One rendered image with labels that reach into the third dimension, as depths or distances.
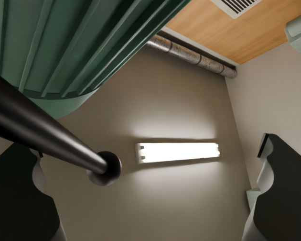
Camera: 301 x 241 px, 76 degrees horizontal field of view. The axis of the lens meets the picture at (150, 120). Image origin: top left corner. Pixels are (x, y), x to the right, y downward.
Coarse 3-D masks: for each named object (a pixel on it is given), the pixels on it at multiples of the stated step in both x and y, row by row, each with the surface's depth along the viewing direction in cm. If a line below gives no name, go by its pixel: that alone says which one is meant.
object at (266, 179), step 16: (272, 144) 10; (272, 160) 9; (288, 160) 9; (272, 176) 8; (288, 176) 8; (272, 192) 7; (288, 192) 7; (256, 208) 7; (272, 208) 7; (288, 208) 7; (256, 224) 6; (272, 224) 6; (288, 224) 6; (256, 240) 6; (272, 240) 6; (288, 240) 6
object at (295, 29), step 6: (294, 18) 169; (300, 18) 164; (288, 24) 170; (294, 24) 167; (300, 24) 164; (288, 30) 171; (294, 30) 168; (300, 30) 167; (288, 36) 182; (294, 36) 178; (300, 36) 174; (294, 42) 179; (300, 42) 181; (300, 48) 192
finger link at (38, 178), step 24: (0, 168) 8; (24, 168) 8; (0, 192) 7; (24, 192) 7; (0, 216) 6; (24, 216) 6; (48, 216) 6; (0, 240) 6; (24, 240) 6; (48, 240) 6
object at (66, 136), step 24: (0, 96) 5; (24, 96) 6; (0, 120) 5; (24, 120) 6; (48, 120) 7; (24, 144) 7; (48, 144) 7; (72, 144) 9; (96, 168) 15; (120, 168) 19
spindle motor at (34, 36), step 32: (0, 0) 8; (32, 0) 9; (64, 0) 9; (96, 0) 8; (128, 0) 9; (160, 0) 10; (0, 32) 10; (32, 32) 10; (64, 32) 10; (96, 32) 11; (128, 32) 12; (0, 64) 12; (32, 64) 13; (64, 64) 13; (96, 64) 14; (32, 96) 16; (64, 96) 17
